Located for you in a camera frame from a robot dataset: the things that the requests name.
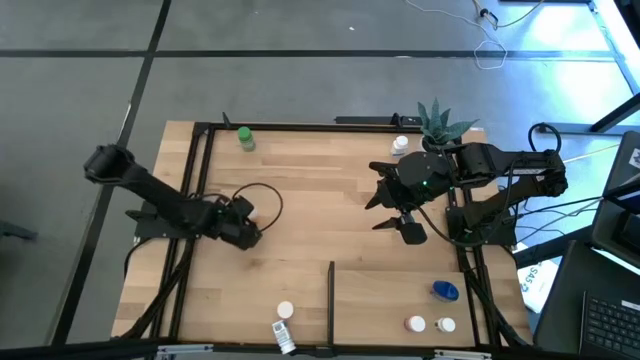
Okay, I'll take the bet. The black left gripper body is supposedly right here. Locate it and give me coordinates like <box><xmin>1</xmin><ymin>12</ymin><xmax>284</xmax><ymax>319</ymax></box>
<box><xmin>213</xmin><ymin>194</ymin><xmax>265</xmax><ymax>252</ymax></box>

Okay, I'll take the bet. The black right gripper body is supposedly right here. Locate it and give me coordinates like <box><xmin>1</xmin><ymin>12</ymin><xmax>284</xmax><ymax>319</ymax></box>
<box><xmin>368</xmin><ymin>148</ymin><xmax>459</xmax><ymax>247</ymax></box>

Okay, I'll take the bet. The blue Tums bottle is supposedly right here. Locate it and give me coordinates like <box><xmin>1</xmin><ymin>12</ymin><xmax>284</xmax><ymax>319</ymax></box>
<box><xmin>430</xmin><ymin>280</ymin><xmax>460</xmax><ymax>304</ymax></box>

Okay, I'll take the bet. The tall white bottle grey label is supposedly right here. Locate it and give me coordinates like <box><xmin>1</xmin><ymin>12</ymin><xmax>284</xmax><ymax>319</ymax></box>
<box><xmin>271</xmin><ymin>319</ymin><xmax>297</xmax><ymax>356</ymax></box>

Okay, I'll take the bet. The succulent plant in white pot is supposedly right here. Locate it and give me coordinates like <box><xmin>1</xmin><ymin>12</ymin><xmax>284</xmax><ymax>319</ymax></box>
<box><xmin>416</xmin><ymin>97</ymin><xmax>480</xmax><ymax>154</ymax></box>

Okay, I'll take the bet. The green caffeine pill bottle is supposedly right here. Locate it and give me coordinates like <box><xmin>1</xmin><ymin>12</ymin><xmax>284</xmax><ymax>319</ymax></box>
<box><xmin>236</xmin><ymin>125</ymin><xmax>257</xmax><ymax>153</ymax></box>

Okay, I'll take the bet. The black desk foot bar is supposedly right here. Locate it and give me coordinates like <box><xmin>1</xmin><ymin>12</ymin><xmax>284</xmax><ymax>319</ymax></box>
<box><xmin>513</xmin><ymin>225</ymin><xmax>596</xmax><ymax>270</ymax></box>

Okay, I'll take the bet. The black desk surface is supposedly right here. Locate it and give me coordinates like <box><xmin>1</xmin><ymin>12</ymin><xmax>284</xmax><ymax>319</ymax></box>
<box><xmin>532</xmin><ymin>239</ymin><xmax>640</xmax><ymax>360</ymax></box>

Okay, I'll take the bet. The dark grey computer equipment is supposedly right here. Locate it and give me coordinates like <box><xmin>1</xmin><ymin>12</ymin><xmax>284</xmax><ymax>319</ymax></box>
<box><xmin>591</xmin><ymin>130</ymin><xmax>640</xmax><ymax>271</ymax></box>

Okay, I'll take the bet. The black floor stand foot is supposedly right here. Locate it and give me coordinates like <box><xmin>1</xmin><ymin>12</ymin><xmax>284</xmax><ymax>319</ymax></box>
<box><xmin>0</xmin><ymin>218</ymin><xmax>39</xmax><ymax>242</ymax></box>

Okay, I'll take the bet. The black rig front beam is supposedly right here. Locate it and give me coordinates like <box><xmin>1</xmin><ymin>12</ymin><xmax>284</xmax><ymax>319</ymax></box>
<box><xmin>0</xmin><ymin>338</ymin><xmax>640</xmax><ymax>360</ymax></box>

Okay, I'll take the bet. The black laptop keyboard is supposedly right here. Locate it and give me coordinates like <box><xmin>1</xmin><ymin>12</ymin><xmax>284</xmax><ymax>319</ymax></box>
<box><xmin>578</xmin><ymin>289</ymin><xmax>640</xmax><ymax>360</ymax></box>

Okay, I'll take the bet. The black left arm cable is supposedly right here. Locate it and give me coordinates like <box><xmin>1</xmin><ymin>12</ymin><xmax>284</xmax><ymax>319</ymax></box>
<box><xmin>230</xmin><ymin>181</ymin><xmax>285</xmax><ymax>234</ymax></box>

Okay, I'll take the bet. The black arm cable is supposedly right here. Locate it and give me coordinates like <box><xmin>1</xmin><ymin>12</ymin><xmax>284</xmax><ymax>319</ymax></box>
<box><xmin>414</xmin><ymin>121</ymin><xmax>564</xmax><ymax>249</ymax></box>
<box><xmin>230</xmin><ymin>181</ymin><xmax>285</xmax><ymax>234</ymax></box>

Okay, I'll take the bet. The black bracket bar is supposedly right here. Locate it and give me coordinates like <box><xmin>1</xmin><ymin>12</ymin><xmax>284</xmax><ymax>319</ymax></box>
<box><xmin>333</xmin><ymin>114</ymin><xmax>422</xmax><ymax>127</ymax></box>

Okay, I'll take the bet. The black aluminium table frame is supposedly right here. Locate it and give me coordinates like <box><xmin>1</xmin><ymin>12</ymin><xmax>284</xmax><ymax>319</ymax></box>
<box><xmin>113</xmin><ymin>119</ymin><xmax>534</xmax><ymax>351</ymax></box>

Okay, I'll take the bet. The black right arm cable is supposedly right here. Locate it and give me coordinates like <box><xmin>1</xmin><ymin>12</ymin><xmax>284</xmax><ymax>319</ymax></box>
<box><xmin>414</xmin><ymin>121</ymin><xmax>564</xmax><ymax>249</ymax></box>

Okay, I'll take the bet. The silver metal bracket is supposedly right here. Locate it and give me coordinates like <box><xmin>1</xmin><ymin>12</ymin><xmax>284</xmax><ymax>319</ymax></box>
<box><xmin>156</xmin><ymin>343</ymin><xmax>215</xmax><ymax>360</ymax></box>
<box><xmin>432</xmin><ymin>348</ymin><xmax>494</xmax><ymax>360</ymax></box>

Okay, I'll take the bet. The white floor cable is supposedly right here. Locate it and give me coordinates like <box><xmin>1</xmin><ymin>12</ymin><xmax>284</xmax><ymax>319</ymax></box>
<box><xmin>402</xmin><ymin>0</ymin><xmax>509</xmax><ymax>71</ymax></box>

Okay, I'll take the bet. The black desk leg frame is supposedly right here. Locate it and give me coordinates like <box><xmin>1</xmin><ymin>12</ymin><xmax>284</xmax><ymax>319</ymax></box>
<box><xmin>538</xmin><ymin>92</ymin><xmax>640</xmax><ymax>136</ymax></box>

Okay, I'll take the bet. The black cable plug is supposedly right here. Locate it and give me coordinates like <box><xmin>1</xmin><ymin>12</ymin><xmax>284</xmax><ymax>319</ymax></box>
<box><xmin>472</xmin><ymin>0</ymin><xmax>501</xmax><ymax>29</ymax></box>

